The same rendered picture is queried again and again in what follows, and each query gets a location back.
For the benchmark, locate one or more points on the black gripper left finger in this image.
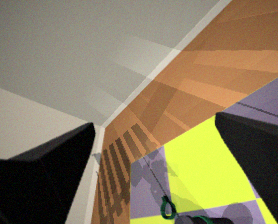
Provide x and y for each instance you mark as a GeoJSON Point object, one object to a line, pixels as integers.
{"type": "Point", "coordinates": [38, 186]}

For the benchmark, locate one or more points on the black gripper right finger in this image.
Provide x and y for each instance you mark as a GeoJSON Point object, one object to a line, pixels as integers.
{"type": "Point", "coordinates": [254, 145]}

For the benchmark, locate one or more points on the dark green ring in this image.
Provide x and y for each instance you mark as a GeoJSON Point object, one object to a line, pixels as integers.
{"type": "Point", "coordinates": [162, 208]}

